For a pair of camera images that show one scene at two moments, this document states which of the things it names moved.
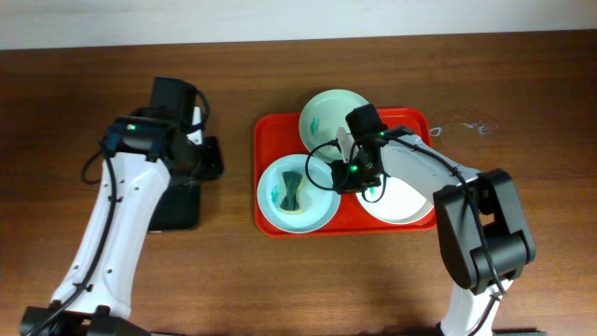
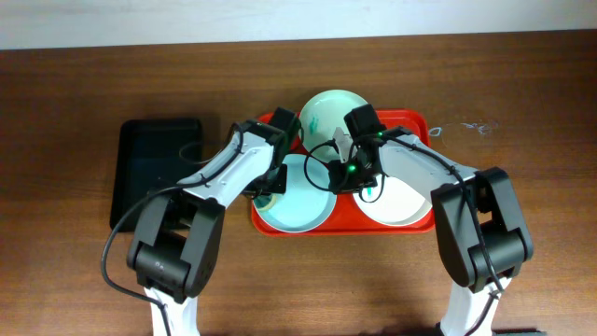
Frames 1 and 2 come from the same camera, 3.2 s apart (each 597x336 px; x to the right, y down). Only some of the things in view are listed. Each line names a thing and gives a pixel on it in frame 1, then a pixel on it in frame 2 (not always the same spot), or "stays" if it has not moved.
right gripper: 340,183 stays
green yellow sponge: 290,203 → 265,202
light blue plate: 296,193 stays
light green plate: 320,119 stays
